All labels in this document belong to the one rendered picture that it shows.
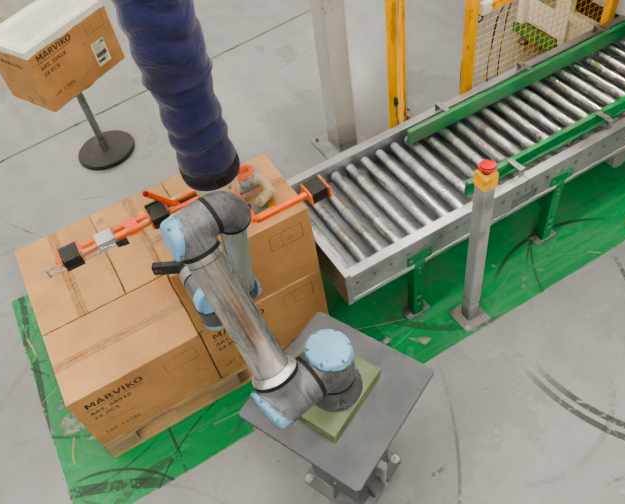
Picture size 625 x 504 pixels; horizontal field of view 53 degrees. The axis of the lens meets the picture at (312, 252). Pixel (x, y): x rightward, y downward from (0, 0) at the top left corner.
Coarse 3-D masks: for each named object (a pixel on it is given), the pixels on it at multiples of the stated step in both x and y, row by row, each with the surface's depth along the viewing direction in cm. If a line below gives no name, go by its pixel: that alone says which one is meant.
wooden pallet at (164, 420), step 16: (240, 368) 297; (224, 384) 299; (240, 384) 306; (192, 400) 303; (208, 400) 302; (160, 416) 289; (176, 416) 299; (128, 432) 284; (144, 432) 296; (112, 448) 285; (128, 448) 292
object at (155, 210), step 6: (150, 204) 238; (156, 204) 239; (162, 204) 238; (144, 210) 236; (150, 210) 237; (156, 210) 237; (162, 210) 236; (168, 210) 234; (150, 216) 235; (156, 216) 235; (162, 216) 233; (168, 216) 235; (150, 222) 233; (156, 222) 234; (156, 228) 236
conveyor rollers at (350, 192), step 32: (576, 64) 346; (608, 64) 347; (512, 96) 336; (576, 96) 330; (608, 96) 326; (480, 128) 325; (512, 128) 320; (384, 160) 318; (448, 160) 314; (480, 160) 308; (544, 160) 305; (352, 192) 305; (416, 192) 301; (448, 192) 297; (352, 224) 293; (384, 224) 289
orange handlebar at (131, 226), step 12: (240, 168) 246; (252, 168) 246; (240, 180) 244; (192, 192) 242; (180, 204) 238; (288, 204) 231; (144, 216) 237; (252, 216) 229; (264, 216) 228; (120, 228) 235; (132, 228) 233
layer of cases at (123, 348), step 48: (48, 240) 312; (144, 240) 303; (48, 288) 291; (96, 288) 288; (144, 288) 284; (288, 288) 275; (48, 336) 274; (96, 336) 270; (144, 336) 267; (192, 336) 264; (288, 336) 300; (96, 384) 255; (144, 384) 267; (192, 384) 285; (96, 432) 272
